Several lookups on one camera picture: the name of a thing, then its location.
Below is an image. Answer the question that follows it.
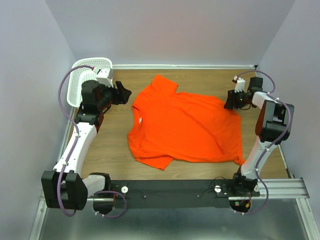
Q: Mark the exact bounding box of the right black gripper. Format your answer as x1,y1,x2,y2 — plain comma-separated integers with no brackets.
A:
222,89,249,110

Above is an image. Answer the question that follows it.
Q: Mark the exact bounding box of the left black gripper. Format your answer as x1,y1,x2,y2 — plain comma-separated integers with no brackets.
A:
97,80,133,111

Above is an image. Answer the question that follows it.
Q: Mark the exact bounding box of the orange t-shirt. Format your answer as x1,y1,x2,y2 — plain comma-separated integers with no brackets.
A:
127,75,245,170

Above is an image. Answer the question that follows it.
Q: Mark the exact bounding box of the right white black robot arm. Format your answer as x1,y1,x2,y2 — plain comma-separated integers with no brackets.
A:
224,76,295,196

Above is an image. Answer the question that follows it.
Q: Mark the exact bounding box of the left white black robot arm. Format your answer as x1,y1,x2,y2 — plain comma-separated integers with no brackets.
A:
41,80,132,211

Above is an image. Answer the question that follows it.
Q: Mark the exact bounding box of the white perforated plastic basket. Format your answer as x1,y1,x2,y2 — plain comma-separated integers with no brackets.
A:
67,57,113,108

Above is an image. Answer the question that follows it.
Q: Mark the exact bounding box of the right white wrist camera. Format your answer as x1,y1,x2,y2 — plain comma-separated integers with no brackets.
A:
232,75,246,93

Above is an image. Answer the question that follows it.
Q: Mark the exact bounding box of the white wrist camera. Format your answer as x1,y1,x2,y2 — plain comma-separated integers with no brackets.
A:
95,67,114,88
232,75,246,93

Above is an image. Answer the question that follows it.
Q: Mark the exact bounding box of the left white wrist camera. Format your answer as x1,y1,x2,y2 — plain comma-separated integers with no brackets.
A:
95,67,114,88

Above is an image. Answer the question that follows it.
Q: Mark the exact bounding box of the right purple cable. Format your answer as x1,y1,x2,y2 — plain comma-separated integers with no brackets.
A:
235,70,292,216

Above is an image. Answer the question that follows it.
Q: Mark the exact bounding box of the purple cable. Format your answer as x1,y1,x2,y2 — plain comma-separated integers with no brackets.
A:
56,64,128,219
235,70,292,216

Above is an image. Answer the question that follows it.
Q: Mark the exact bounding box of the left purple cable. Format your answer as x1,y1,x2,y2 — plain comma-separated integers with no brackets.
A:
56,64,128,219

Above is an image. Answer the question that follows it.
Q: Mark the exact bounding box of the black mounting base plate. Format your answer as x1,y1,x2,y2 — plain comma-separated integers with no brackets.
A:
111,179,260,209

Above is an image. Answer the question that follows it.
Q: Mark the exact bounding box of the aluminium frame rail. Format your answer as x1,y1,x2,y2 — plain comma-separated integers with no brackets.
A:
31,178,312,240

